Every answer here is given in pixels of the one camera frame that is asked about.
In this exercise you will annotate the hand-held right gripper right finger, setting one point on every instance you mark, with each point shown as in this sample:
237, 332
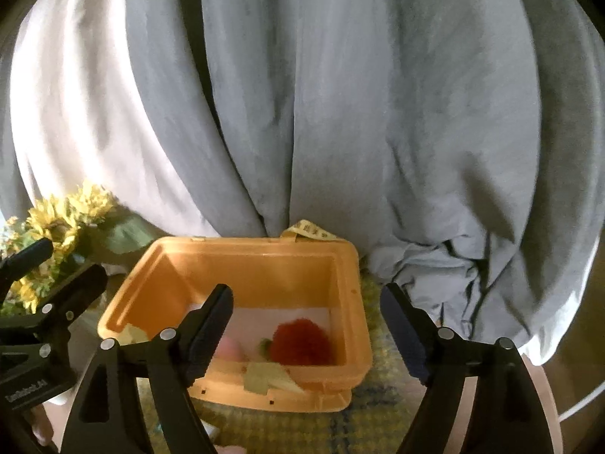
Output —
401, 326

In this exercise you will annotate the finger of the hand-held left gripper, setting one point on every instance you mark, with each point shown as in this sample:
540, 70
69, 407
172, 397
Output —
26, 257
78, 288

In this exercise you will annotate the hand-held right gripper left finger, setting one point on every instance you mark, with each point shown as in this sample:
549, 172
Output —
212, 331

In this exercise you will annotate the orange plastic storage box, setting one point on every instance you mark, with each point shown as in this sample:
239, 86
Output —
189, 269

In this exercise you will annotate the pink soft toy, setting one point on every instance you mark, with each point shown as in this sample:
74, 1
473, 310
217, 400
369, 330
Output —
231, 347

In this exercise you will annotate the small green soft toy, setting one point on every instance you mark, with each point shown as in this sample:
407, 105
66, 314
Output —
264, 347

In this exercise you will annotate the yellow artificial sunflower bouquet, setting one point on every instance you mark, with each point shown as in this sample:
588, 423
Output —
52, 227

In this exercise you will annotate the pale green tape piece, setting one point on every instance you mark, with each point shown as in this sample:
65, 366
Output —
269, 377
131, 335

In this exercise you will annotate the red fluffy pom-pom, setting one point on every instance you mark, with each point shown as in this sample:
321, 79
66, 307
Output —
300, 340

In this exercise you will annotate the yellow plaid mat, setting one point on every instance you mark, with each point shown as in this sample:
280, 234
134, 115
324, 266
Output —
293, 430

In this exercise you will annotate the white curtain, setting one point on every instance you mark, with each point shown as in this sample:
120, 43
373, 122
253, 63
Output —
85, 104

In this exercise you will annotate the grey curtain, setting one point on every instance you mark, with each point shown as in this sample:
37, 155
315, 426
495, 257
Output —
354, 104

